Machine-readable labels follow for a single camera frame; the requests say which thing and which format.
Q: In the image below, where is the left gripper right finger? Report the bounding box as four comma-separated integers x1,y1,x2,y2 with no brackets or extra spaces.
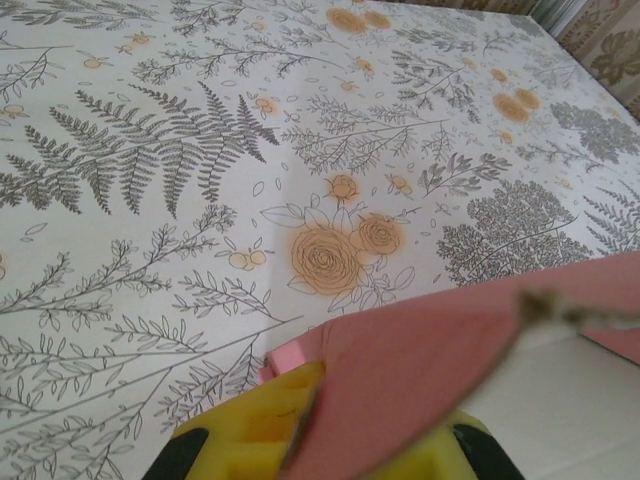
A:
372,409,526,480

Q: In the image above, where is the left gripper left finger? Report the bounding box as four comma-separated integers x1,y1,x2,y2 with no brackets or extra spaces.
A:
143,360,327,480

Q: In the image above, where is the pink paper box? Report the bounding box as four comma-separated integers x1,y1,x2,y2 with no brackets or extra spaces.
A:
258,249,640,480

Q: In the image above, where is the floral table cover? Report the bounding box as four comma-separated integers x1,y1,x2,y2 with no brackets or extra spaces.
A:
0,0,640,441

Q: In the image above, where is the aluminium frame profile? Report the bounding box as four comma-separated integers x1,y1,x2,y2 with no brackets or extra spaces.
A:
529,0,569,41

